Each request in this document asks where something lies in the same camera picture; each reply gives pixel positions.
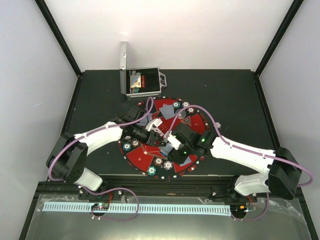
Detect blue card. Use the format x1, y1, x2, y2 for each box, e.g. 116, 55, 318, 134
179, 156, 192, 167
137, 118, 149, 127
159, 104, 175, 120

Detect brown chip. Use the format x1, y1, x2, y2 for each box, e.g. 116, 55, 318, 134
187, 107, 195, 114
132, 140, 139, 147
154, 158, 164, 166

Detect grey card deck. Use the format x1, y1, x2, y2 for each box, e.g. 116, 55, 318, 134
159, 143, 174, 155

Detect black triangular token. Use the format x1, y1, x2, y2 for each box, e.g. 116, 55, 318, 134
181, 116, 192, 127

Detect green chips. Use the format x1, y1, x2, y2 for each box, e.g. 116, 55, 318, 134
172, 101, 181, 109
122, 142, 132, 151
147, 166, 157, 176

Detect clear round dealer puck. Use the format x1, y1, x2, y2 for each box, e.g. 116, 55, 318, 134
178, 111, 187, 120

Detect purple white chip stack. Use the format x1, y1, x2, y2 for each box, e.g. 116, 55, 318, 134
215, 122, 222, 129

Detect blue white chip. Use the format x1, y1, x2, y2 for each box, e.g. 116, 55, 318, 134
163, 161, 173, 170

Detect blue white chips seat one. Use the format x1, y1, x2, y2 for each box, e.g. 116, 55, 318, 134
182, 101, 190, 109

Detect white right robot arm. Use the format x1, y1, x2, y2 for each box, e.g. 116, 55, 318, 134
164, 123, 302, 202

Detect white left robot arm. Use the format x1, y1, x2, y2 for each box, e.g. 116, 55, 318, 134
46, 106, 164, 200

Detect round red black poker mat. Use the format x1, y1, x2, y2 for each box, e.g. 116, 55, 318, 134
118, 97, 212, 180

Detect open aluminium poker case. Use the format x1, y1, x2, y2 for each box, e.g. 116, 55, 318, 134
119, 41, 168, 98

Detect card pack in case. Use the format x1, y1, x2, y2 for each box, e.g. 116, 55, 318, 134
130, 75, 142, 88

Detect small green circuit board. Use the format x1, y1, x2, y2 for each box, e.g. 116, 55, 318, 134
91, 203, 109, 211

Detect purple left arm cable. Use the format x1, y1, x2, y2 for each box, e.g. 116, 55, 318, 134
47, 96, 155, 182

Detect light blue cable duct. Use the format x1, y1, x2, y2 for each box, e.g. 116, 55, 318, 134
42, 202, 231, 217

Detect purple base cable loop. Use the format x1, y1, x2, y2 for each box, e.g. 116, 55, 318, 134
79, 187, 140, 222

